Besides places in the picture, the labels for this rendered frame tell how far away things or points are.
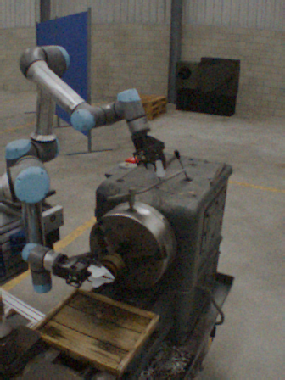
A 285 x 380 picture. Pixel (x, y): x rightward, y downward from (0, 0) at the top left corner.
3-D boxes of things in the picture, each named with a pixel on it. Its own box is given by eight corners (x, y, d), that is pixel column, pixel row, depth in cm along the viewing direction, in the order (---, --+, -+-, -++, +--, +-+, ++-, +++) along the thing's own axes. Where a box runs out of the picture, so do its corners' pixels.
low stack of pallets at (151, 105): (136, 109, 1001) (137, 93, 984) (167, 112, 973) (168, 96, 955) (117, 117, 895) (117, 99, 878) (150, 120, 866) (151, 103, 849)
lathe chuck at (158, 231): (101, 265, 157) (100, 197, 145) (170, 287, 145) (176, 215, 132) (89, 276, 150) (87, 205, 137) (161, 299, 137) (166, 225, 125)
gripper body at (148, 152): (136, 168, 135) (125, 136, 132) (147, 162, 142) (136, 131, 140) (155, 163, 131) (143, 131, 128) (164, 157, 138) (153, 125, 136)
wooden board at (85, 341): (77, 293, 148) (76, 285, 146) (159, 322, 134) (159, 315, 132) (30, 338, 123) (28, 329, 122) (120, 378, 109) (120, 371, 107)
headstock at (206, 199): (146, 213, 218) (148, 148, 202) (226, 231, 199) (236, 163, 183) (90, 263, 169) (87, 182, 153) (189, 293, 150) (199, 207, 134)
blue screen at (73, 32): (24, 113, 940) (20, 22, 846) (53, 110, 973) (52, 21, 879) (67, 155, 604) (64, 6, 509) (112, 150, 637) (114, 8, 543)
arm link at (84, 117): (10, 42, 133) (91, 114, 121) (32, 41, 142) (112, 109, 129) (3, 67, 140) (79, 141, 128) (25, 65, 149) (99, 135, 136)
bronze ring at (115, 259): (105, 246, 133) (92, 259, 125) (129, 253, 129) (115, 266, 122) (106, 267, 137) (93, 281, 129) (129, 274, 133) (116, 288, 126)
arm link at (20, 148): (1, 172, 161) (-2, 142, 156) (24, 164, 171) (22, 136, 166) (17, 177, 155) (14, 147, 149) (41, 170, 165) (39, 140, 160)
